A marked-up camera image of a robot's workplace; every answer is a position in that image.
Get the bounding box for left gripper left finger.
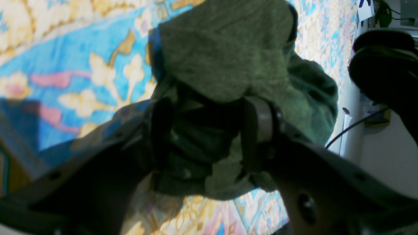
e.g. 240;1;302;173
0;98;173;235

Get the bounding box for colourful patterned tablecloth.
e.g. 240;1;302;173
0;0;360;235

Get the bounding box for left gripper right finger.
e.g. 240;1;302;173
242;97;417;235

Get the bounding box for dark green long-sleeve shirt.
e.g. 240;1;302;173
153;0;338;200

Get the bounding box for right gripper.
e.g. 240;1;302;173
349;29;418;142

